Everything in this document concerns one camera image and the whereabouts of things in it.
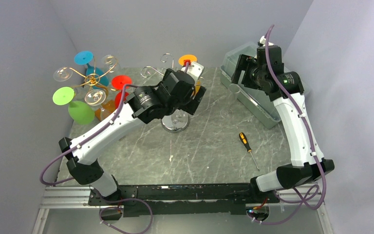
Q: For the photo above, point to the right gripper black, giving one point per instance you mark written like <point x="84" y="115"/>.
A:
<point x="245" y="63"/>

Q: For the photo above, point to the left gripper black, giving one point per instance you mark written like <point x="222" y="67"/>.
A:
<point x="190" y="105"/>

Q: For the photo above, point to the clear wine glass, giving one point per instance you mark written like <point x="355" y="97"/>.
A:
<point x="226" y="111"/>
<point x="180" y="119"/>

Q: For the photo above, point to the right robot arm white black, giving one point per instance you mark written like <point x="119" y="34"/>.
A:
<point x="308" y="162"/>

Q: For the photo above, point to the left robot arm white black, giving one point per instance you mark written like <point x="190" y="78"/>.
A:
<point x="176" y="91"/>

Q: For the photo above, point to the orange plastic wine glass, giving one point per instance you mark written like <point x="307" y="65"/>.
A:
<point x="185" y="60"/>

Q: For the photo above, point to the red plastic wine glass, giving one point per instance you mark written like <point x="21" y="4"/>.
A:
<point x="118" y="83"/>

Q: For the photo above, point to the orange wooden rack base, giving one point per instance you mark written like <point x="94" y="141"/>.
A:
<point x="105" y="109"/>

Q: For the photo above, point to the clear glass on gold rack back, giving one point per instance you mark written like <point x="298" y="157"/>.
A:
<point x="110" y="66"/>

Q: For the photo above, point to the clear glass on gold rack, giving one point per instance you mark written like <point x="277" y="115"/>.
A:
<point x="62" y="74"/>
<point x="95" y="97"/>
<point x="110" y="66"/>

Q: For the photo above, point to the clear glass on gold rack front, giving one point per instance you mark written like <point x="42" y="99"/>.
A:
<point x="95" y="97"/>

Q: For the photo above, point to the blue plastic wine glass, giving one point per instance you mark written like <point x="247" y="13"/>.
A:
<point x="84" y="58"/>

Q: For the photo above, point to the gold wine glass rack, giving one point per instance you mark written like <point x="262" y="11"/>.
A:
<point x="93" y="80"/>

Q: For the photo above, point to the green plastic wine glass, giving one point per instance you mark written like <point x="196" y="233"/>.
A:
<point x="79" y="111"/>

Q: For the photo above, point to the clear glass on gold rack left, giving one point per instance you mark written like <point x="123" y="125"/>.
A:
<point x="62" y="74"/>

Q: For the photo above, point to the orange black screwdriver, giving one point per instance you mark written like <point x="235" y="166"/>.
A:
<point x="245" y="143"/>

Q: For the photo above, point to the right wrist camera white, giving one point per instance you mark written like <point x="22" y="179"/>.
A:
<point x="262" y="42"/>

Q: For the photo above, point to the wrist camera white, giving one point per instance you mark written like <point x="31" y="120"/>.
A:
<point x="262" y="42"/>
<point x="195" y="70"/>

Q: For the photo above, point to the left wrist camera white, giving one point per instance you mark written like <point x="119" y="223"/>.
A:
<point x="195" y="70"/>

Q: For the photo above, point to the aluminium frame rail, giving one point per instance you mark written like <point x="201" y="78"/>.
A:
<point x="77" y="197"/>

